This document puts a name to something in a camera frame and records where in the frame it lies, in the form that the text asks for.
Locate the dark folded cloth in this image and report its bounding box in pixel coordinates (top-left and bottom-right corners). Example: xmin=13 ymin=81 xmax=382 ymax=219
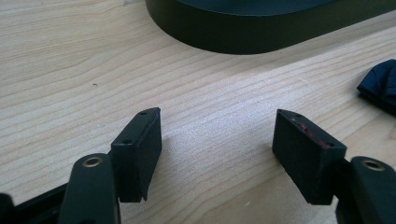
xmin=356 ymin=59 xmax=396 ymax=117

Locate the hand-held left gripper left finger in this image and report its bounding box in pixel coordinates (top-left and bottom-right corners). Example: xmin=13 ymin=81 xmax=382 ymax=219
xmin=57 ymin=106 xmax=163 ymax=224

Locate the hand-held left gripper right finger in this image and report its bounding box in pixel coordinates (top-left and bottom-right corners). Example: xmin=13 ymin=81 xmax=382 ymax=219
xmin=272 ymin=108 xmax=396 ymax=224

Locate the black oval tray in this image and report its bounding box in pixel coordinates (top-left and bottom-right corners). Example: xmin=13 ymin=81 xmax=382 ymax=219
xmin=144 ymin=0 xmax=396 ymax=56

